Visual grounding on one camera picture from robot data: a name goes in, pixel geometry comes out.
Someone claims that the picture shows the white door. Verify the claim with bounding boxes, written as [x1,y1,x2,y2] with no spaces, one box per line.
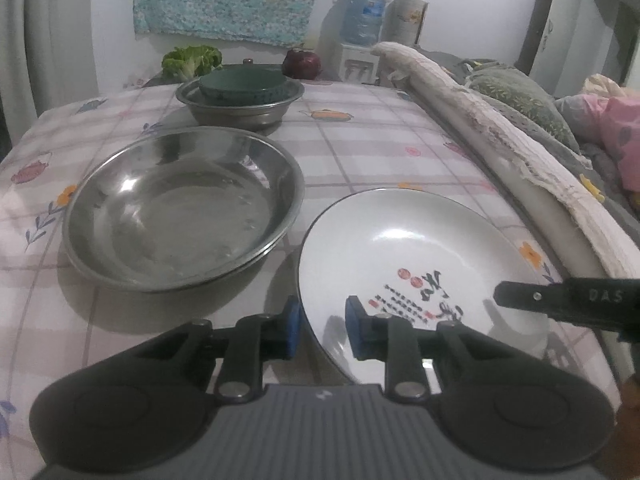
[520,0,640,98]

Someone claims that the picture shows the teal floral hanging cloth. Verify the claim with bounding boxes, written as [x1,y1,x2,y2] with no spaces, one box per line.
[132,0,340,46]

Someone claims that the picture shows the person's right forearm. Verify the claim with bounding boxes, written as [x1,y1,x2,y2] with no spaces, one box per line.
[614,372,640,480]

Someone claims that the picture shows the red cabbage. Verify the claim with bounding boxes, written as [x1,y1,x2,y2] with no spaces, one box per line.
[281,47,322,80]

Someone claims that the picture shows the cream cloth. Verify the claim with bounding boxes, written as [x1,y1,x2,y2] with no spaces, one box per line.
[582,74,640,106]

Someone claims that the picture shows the rolled floral mat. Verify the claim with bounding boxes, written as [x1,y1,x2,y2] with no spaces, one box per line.
[384,0,429,47]

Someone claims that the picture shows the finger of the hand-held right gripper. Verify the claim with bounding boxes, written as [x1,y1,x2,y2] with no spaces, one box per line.
[492,280,569,320]

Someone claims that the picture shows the green leaf print pillow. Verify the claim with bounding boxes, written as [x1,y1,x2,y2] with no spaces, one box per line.
[465,69,583,153]

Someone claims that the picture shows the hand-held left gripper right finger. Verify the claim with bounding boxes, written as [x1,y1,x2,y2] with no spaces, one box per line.
[345,297,506,402]

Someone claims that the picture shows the green ceramic bowl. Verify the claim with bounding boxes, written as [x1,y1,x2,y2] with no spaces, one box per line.
[198,67,287,107]

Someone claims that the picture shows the grey blanket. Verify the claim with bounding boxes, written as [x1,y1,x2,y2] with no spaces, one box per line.
[440,57,640,241]

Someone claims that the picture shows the large steel basin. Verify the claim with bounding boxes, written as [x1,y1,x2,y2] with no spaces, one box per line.
[62,127,306,293]

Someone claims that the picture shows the pink blanket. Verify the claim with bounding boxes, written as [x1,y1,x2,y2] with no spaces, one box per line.
[600,97,640,191]

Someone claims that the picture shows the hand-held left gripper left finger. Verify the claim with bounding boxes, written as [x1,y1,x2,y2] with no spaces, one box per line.
[125,297,302,403]

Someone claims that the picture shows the rolled white mat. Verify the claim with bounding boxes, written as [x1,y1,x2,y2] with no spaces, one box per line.
[372,41,640,278]

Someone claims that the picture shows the white printed ceramic plate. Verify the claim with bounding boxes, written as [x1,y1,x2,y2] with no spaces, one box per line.
[297,189,551,386]

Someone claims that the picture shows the green leafy vegetable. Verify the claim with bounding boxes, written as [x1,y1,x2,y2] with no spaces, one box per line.
[161,45,223,81]

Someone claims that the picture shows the stainless steel bowl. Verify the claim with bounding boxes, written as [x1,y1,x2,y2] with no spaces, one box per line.
[176,77,306,131]

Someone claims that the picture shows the blue water dispenser bottle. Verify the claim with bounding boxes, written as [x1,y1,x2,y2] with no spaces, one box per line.
[342,0,387,46]

